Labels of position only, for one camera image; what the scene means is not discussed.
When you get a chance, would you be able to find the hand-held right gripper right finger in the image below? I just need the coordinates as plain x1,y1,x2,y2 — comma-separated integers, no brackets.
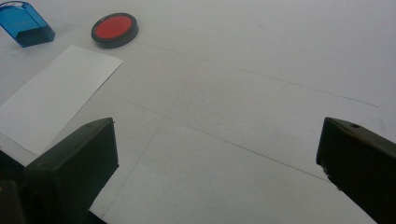
316,117,396,224

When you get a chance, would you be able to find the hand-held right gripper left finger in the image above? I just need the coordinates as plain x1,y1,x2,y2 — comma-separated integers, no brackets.
21,117,120,224

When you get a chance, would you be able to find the round black red ink pad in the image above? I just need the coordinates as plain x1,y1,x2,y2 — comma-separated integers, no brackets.
91,12,140,49

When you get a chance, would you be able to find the blue transparent stamp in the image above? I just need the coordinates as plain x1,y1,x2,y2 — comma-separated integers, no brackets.
0,0,56,49

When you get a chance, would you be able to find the white paper sheet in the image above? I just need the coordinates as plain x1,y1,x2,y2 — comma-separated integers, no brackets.
0,45,124,156

